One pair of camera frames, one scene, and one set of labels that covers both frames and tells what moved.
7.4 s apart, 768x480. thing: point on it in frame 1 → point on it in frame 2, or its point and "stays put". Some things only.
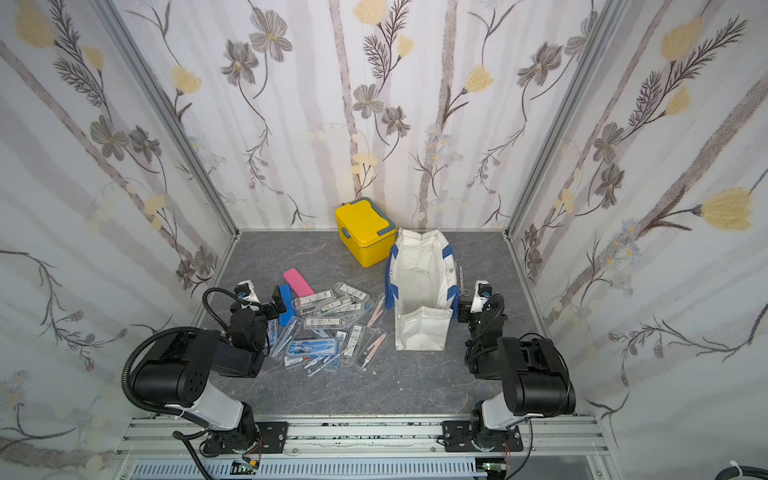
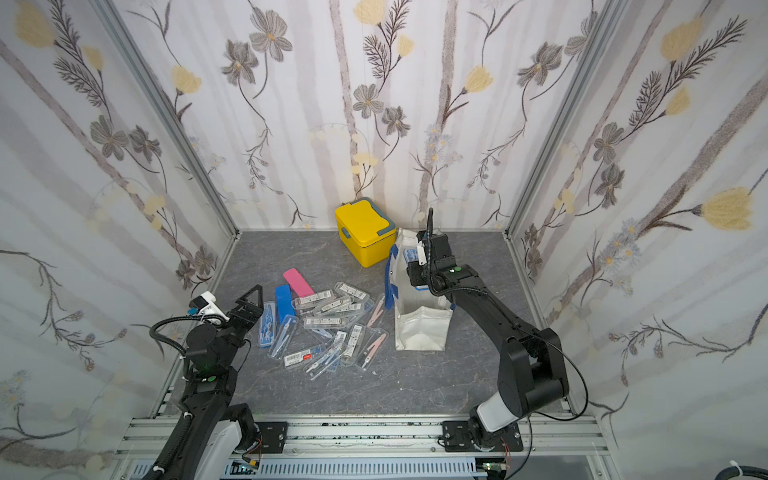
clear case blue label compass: [312, 348] → [410, 255]
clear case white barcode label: [356, 336] stays put
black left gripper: [278, 307] → [253, 314]
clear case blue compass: [272, 332] stays put
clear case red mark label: [290, 360] stays put
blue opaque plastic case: [287, 295] stays put
